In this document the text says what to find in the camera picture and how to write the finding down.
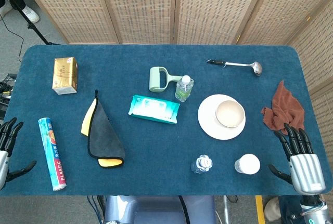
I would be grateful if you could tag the clear bottle green label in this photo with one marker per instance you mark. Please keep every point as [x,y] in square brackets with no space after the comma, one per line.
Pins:
[184,90]

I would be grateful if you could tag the beige rounded object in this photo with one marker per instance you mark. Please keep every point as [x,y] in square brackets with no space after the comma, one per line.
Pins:
[271,208]

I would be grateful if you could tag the blue plastic wrap roll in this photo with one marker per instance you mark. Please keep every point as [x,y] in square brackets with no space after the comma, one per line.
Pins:
[52,153]

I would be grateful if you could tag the green lint roller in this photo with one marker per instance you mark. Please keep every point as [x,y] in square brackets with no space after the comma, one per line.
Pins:
[156,79]

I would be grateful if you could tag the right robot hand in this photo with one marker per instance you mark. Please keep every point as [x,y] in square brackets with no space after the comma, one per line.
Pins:
[307,172]

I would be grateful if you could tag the teal wet wipes pack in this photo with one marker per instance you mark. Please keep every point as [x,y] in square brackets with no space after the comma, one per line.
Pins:
[153,108]

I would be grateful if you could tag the woven folding screen panel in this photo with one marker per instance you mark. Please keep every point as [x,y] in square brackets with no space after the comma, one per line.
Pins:
[320,60]
[72,5]
[288,5]
[216,5]
[140,5]

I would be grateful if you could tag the white cup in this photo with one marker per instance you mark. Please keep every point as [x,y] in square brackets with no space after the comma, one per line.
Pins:
[247,164]

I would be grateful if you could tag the beige bowl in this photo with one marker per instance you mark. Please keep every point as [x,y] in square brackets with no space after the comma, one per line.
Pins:
[230,112]
[229,126]

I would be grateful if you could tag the white shoe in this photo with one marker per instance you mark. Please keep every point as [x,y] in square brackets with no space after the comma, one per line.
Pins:
[4,5]
[31,14]

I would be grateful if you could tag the golden carton box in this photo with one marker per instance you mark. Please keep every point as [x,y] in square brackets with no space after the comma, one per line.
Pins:
[65,74]

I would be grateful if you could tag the blue table cover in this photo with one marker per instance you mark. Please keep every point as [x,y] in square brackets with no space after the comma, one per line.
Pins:
[156,146]

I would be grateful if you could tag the brown cloth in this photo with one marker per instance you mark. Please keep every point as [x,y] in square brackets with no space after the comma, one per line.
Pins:
[286,109]

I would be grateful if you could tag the small clear bottle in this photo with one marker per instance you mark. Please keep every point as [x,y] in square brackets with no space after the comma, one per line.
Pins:
[202,164]

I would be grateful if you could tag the white round plate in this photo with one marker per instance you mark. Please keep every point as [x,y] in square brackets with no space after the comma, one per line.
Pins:
[208,122]

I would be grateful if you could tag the black tripod stand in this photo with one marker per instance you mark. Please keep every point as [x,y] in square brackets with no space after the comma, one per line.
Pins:
[26,18]

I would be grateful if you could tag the white metal pole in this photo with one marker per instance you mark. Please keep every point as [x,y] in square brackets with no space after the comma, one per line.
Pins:
[225,209]

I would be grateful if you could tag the yellow floor tape strip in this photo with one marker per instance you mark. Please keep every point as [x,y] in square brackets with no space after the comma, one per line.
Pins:
[259,209]

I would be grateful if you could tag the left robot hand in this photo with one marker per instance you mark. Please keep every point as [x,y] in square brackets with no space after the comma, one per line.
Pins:
[4,161]

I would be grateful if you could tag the grey and yellow cloth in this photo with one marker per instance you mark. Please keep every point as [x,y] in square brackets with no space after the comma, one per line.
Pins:
[104,133]

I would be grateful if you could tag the blue-grey robot torso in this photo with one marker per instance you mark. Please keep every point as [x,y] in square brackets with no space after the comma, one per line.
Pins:
[158,209]

